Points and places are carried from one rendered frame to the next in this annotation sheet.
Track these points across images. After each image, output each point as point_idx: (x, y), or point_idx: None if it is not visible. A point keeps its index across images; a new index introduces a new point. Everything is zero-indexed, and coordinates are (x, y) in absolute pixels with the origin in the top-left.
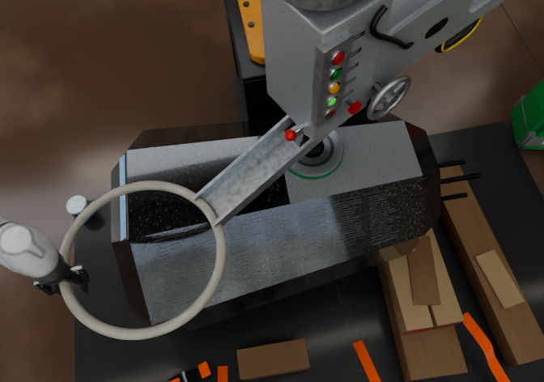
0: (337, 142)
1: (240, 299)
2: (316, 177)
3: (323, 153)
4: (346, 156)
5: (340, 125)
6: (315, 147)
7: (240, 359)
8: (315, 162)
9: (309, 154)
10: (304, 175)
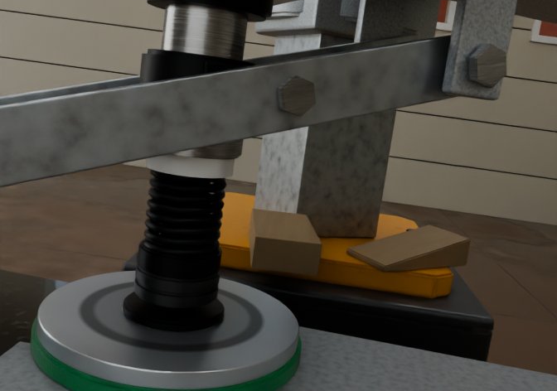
0: (279, 326)
1: None
2: (118, 388)
3: (205, 331)
4: (302, 389)
5: (283, 106)
6: (171, 258)
7: None
8: (152, 339)
9: (147, 311)
10: (71, 359)
